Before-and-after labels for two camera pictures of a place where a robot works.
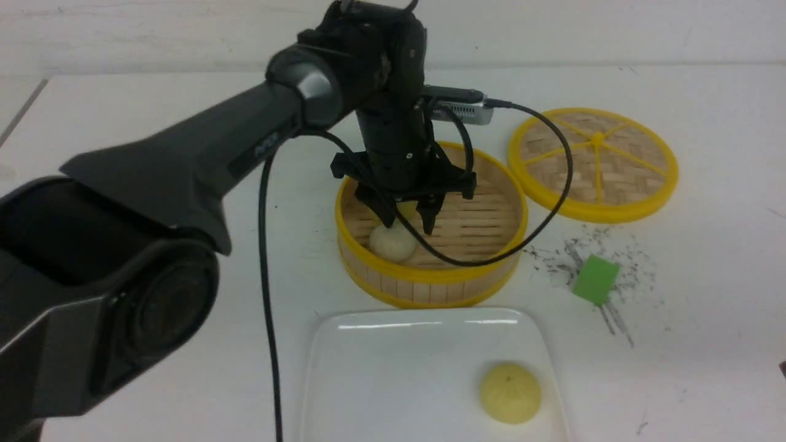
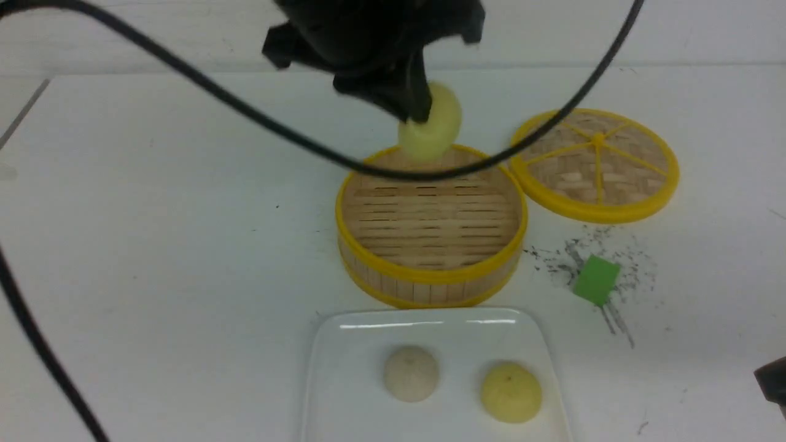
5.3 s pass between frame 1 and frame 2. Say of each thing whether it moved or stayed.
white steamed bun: moved
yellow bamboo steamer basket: stayed
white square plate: stayed
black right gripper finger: moved
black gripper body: moved
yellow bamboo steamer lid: stayed
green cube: stayed
